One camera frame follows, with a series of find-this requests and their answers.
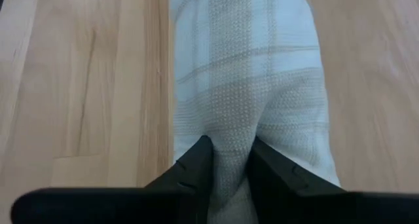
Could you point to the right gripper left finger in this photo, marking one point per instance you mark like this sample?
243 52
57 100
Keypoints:
131 204

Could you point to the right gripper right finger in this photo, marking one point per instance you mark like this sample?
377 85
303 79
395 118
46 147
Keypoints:
311 204

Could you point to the white checked towel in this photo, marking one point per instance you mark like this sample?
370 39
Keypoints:
245 70

